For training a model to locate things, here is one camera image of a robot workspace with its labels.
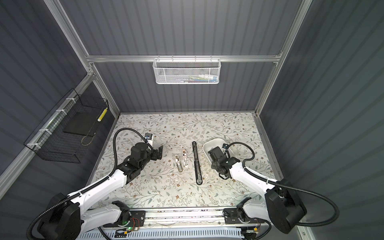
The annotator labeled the white oval plastic tray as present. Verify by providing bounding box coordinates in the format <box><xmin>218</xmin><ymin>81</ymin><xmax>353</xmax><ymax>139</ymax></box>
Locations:
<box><xmin>203</xmin><ymin>138</ymin><xmax>227</xmax><ymax>165</ymax></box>

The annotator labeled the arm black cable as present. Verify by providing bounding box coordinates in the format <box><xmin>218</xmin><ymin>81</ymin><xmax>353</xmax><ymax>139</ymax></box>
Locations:
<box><xmin>26</xmin><ymin>127</ymin><xmax>151</xmax><ymax>240</ymax></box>
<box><xmin>223</xmin><ymin>141</ymin><xmax>340</xmax><ymax>227</ymax></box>

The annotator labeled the yellow marker pen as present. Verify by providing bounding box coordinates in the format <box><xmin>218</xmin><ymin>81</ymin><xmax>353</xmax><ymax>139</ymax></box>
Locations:
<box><xmin>97</xmin><ymin>107</ymin><xmax>109</xmax><ymax>122</ymax></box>

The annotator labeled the black wire basket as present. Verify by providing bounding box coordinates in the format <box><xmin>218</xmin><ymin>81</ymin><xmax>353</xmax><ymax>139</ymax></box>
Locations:
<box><xmin>24</xmin><ymin>91</ymin><xmax>109</xmax><ymax>164</ymax></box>

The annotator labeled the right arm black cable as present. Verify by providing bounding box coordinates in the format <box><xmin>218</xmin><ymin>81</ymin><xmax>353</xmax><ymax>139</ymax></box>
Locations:
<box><xmin>223</xmin><ymin>141</ymin><xmax>340</xmax><ymax>227</ymax></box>

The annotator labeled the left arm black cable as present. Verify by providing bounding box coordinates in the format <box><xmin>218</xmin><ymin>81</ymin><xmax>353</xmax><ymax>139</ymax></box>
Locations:
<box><xmin>26</xmin><ymin>127</ymin><xmax>151</xmax><ymax>240</ymax></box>

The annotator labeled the white wire mesh basket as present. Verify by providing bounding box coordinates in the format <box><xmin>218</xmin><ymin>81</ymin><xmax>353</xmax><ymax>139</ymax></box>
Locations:
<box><xmin>153</xmin><ymin>59</ymin><xmax>222</xmax><ymax>85</ymax></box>

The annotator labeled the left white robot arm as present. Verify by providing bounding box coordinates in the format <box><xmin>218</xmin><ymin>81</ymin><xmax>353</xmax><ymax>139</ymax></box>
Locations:
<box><xmin>27</xmin><ymin>143</ymin><xmax>163</xmax><ymax>240</ymax></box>

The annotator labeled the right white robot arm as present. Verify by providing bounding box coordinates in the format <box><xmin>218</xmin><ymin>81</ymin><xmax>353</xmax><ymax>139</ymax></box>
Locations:
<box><xmin>204</xmin><ymin>147</ymin><xmax>307</xmax><ymax>234</ymax></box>

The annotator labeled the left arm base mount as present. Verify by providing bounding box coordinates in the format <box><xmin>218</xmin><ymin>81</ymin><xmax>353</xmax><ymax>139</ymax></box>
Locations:
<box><xmin>103</xmin><ymin>211</ymin><xmax>146</xmax><ymax>232</ymax></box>

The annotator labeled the pink mini stapler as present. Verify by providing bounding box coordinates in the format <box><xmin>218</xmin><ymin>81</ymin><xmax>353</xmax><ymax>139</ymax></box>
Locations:
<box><xmin>182</xmin><ymin>149</ymin><xmax>189</xmax><ymax>168</ymax></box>

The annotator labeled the black foam pad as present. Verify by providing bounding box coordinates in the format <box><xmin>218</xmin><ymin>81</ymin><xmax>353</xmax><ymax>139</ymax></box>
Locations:
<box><xmin>63</xmin><ymin>113</ymin><xmax>101</xmax><ymax>137</ymax></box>

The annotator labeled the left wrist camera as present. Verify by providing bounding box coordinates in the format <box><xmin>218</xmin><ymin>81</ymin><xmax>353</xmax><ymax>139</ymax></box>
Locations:
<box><xmin>145</xmin><ymin>133</ymin><xmax>154</xmax><ymax>149</ymax></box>

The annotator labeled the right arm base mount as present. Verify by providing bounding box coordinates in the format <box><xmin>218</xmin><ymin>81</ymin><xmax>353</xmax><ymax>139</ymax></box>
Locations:
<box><xmin>222</xmin><ymin>207</ymin><xmax>269</xmax><ymax>225</ymax></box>

